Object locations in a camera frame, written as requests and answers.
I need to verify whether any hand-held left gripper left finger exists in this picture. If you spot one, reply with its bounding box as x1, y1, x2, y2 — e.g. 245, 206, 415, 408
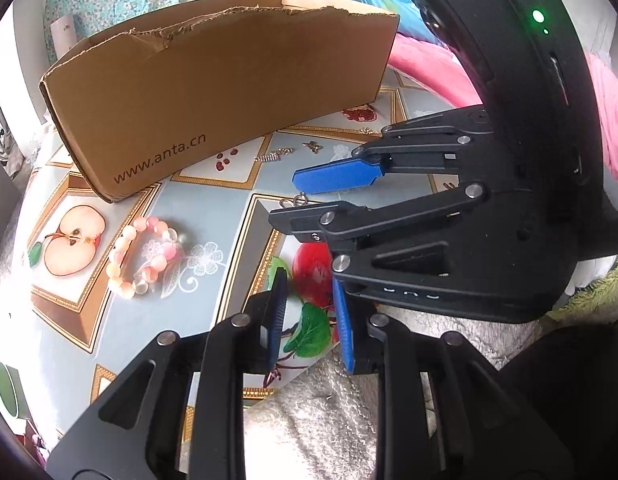
46, 266, 290, 480

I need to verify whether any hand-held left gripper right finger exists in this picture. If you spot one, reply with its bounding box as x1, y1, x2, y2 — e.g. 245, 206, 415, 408
332, 280, 574, 480

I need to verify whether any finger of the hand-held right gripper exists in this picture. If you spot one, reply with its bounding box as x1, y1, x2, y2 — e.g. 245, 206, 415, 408
268, 180, 514, 286
293, 105, 494, 196

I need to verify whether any silver abacus charm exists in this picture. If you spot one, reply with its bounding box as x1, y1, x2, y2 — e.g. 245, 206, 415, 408
254, 146, 296, 163

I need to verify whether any brown cardboard box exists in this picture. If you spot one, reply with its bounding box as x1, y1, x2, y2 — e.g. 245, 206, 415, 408
39, 0, 400, 205

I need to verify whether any pink bead bracelet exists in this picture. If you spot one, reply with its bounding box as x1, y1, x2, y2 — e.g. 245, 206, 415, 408
106, 215, 182, 300

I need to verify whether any fruit print table cover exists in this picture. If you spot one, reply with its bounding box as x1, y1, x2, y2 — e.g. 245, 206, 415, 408
0, 67, 484, 406

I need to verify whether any white fluffy cloth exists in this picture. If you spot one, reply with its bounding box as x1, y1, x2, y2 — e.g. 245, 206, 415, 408
244, 305, 540, 480

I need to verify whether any pink floral blanket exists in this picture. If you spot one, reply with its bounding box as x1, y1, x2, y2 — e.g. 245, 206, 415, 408
386, 35, 618, 183

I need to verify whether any green fuzzy cloth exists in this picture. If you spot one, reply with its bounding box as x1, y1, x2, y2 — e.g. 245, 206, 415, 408
549, 255, 618, 321

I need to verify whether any green cup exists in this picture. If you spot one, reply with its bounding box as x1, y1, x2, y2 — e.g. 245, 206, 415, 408
0, 362, 24, 418

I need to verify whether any white paper roll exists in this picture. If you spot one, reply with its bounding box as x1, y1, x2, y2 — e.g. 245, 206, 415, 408
51, 15, 77, 61

